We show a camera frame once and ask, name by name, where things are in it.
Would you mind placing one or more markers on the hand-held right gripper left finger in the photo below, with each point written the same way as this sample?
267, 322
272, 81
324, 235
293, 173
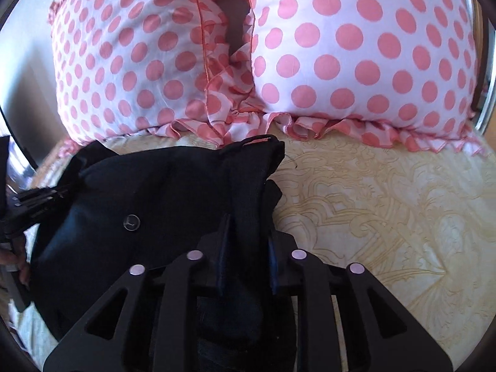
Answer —
223, 257

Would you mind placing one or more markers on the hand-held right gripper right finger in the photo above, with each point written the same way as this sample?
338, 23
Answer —
273, 257

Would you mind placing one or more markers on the black pants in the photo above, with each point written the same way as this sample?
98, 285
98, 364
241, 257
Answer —
155, 193

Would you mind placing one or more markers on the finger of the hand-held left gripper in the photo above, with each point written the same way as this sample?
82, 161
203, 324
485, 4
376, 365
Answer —
46, 197

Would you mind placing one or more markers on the wooden headboard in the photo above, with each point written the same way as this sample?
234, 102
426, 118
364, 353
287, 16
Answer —
482, 66

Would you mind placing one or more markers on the person's left hand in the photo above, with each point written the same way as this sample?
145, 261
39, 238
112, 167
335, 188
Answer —
19, 269

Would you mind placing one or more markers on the yellow patterned bedspread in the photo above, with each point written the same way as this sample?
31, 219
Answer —
387, 209

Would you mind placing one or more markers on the pink polka dot pillow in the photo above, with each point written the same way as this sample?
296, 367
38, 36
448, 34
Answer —
135, 54
368, 54

